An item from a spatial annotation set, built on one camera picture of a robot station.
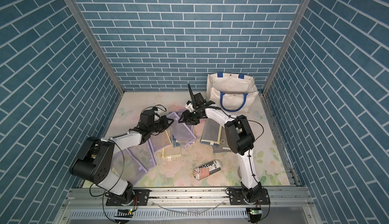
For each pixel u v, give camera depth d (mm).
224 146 906
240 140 551
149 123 737
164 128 831
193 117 847
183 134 906
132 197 716
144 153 889
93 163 452
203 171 788
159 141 915
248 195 646
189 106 911
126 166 825
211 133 980
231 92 1083
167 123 818
